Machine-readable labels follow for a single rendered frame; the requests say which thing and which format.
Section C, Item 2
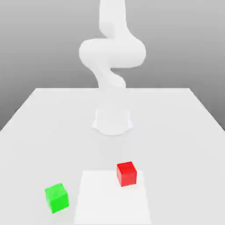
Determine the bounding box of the small red cube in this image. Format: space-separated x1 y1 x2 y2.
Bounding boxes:
116 161 138 187

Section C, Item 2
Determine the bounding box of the small green cube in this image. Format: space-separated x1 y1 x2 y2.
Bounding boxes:
44 182 69 214

